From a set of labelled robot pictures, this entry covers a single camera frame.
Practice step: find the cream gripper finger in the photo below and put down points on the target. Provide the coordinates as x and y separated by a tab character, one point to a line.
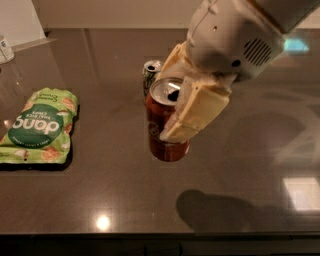
199	103
177	64

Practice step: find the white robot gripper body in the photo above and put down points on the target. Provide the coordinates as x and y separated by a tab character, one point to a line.
230	41

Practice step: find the red coke can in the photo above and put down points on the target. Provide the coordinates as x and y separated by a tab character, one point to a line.
160	105

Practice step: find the green white soda can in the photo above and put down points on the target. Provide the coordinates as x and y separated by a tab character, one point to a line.
150	70

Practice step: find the green dang chips bag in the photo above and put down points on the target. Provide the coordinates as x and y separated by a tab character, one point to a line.
41	132

